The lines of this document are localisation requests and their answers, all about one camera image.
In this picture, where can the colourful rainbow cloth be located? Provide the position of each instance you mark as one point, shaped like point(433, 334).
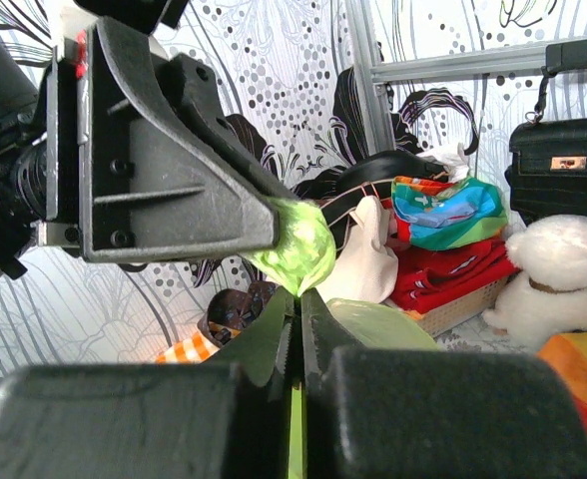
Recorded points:
point(438, 216)

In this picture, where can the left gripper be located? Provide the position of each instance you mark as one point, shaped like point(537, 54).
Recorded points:
point(141, 163)

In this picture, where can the orange checkered towel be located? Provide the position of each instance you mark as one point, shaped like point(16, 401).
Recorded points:
point(194, 349)

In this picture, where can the black leather handbag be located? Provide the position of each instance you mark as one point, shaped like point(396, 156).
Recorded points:
point(548, 173)

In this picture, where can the green trash bag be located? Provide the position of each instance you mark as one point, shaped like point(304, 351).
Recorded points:
point(300, 262)

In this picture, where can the cream plush lamb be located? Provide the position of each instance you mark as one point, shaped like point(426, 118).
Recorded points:
point(548, 295)

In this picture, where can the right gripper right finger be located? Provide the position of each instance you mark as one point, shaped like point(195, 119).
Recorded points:
point(420, 413)

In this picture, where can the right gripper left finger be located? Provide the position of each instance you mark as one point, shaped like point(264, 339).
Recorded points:
point(226, 417)

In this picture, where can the brown patterned bag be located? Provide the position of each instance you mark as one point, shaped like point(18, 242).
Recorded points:
point(231, 311)

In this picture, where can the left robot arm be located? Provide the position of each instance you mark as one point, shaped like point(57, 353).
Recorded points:
point(22, 168)

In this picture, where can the red cloth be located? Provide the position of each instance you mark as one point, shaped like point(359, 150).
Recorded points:
point(429, 279)

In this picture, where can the cream canvas tote bag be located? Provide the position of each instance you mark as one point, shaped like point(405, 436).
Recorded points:
point(366, 269)

